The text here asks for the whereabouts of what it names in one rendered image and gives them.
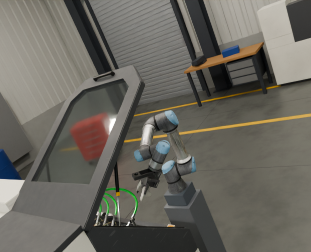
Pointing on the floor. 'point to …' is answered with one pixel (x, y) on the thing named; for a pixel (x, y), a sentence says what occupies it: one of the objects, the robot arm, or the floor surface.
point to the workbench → (235, 67)
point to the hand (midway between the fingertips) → (138, 195)
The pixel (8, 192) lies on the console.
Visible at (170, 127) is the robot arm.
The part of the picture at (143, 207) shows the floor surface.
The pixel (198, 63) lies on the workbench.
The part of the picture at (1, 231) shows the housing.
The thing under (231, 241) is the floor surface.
